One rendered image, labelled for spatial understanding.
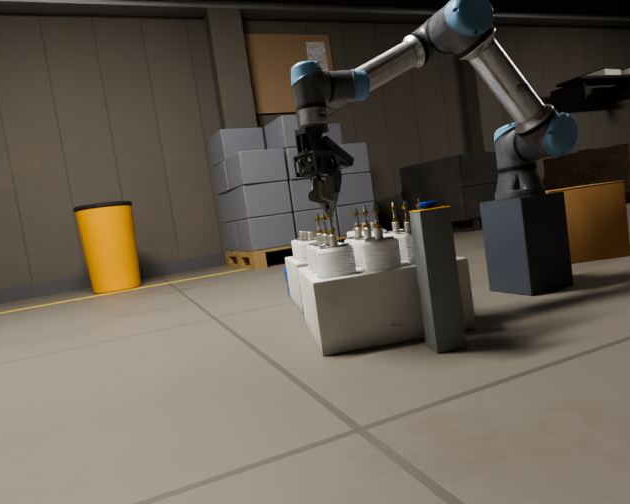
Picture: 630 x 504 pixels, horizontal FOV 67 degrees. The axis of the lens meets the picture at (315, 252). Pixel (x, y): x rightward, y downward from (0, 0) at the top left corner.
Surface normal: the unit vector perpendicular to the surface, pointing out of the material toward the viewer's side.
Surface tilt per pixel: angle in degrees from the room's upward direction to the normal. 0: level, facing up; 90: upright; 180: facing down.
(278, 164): 90
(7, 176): 90
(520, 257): 90
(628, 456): 0
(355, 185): 90
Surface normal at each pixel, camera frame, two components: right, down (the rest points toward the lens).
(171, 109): 0.38, 0.01
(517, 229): -0.91, 0.16
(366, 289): 0.13, 0.06
